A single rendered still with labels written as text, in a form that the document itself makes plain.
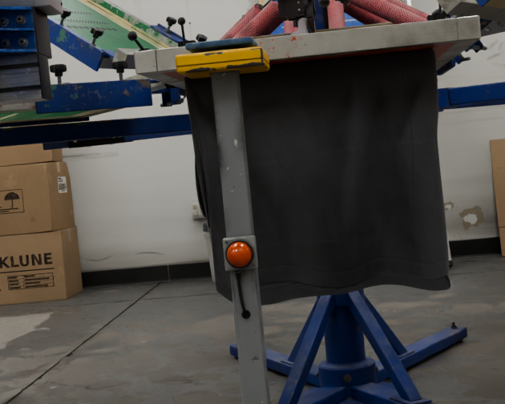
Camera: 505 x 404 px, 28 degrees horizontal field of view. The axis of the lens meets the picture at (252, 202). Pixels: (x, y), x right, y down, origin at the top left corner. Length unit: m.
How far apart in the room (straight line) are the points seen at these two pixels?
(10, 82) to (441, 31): 0.85
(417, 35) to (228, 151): 0.40
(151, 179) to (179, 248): 0.48
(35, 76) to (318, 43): 0.61
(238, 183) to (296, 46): 0.30
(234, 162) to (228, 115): 0.07
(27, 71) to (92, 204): 4.63
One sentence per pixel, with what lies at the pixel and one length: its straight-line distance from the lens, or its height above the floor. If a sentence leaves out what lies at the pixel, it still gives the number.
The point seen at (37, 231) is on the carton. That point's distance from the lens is 6.25.
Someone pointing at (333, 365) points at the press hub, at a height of 0.11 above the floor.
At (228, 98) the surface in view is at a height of 0.88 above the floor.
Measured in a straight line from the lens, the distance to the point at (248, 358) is 1.56.
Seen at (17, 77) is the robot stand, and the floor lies 0.99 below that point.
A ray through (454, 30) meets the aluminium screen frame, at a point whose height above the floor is 0.97.
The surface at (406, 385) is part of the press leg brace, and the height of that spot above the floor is 0.09.
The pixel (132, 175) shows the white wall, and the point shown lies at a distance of 6.58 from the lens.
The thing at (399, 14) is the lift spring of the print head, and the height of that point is 1.15.
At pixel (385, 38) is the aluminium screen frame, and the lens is 1.71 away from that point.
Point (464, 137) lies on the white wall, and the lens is 6.48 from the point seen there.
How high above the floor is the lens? 0.81
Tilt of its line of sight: 3 degrees down
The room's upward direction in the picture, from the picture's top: 5 degrees counter-clockwise
